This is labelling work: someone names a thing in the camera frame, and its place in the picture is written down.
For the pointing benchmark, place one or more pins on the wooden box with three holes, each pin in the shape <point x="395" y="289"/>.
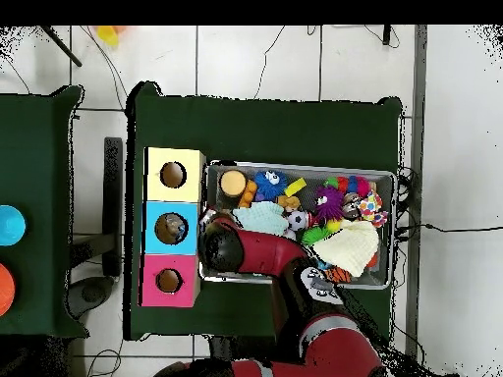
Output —
<point x="155" y="196"/>

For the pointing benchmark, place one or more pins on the dark green tablecloth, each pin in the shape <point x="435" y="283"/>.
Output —
<point x="275" y="129"/>
<point x="35" y="176"/>

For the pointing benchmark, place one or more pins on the grey round base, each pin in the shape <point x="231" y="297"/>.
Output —
<point x="92" y="292"/>

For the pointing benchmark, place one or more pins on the black upright bar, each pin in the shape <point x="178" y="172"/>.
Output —
<point x="112" y="196"/>

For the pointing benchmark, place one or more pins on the shallow mesh bin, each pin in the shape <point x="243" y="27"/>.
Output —
<point x="373" y="280"/>

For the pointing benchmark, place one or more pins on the purple spiky monster toy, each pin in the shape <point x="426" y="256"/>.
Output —
<point x="330" y="202"/>

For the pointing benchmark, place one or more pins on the blue spiky ball with eyes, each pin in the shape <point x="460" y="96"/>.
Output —
<point x="271" y="185"/>

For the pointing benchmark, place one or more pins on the polka dot cloth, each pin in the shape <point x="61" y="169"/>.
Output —
<point x="369" y="206"/>

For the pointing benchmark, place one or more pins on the cream muslin cloth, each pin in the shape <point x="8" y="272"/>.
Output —
<point x="349" y="245"/>

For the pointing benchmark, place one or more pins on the black rod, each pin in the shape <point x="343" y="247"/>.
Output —
<point x="61" y="46"/>

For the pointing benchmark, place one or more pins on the orange bead cluster toy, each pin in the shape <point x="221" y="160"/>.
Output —
<point x="248" y="194"/>

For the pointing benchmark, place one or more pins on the brown plush bear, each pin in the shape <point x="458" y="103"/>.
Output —
<point x="289" y="203"/>

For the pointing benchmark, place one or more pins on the black and white soccer ball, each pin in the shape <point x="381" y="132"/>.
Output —
<point x="297" y="220"/>

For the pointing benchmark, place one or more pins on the blue bowl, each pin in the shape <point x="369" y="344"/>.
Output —
<point x="10" y="226"/>

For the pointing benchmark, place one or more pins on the yellow floor object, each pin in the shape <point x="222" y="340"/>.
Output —
<point x="108" y="35"/>

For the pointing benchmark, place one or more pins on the light blue muslin cloth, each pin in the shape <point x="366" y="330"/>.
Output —
<point x="261" y="219"/>

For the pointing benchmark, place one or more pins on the green spiky ball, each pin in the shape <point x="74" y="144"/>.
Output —
<point x="314" y="235"/>

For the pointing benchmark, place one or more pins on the orange bowl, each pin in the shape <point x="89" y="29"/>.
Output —
<point x="4" y="290"/>

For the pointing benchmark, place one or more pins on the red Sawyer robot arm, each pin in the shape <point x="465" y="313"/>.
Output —
<point x="275" y="251"/>

